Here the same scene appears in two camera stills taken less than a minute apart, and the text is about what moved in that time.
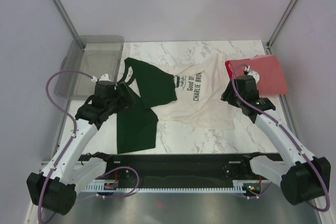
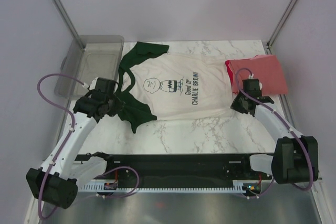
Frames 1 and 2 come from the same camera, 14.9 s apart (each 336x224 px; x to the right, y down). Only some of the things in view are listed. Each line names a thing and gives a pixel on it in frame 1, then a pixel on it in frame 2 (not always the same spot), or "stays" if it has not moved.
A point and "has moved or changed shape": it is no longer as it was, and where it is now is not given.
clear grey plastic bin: [84, 59] stays
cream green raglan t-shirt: [200, 97] has moved or changed shape
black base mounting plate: [179, 167] stays
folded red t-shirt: [229, 70] stays
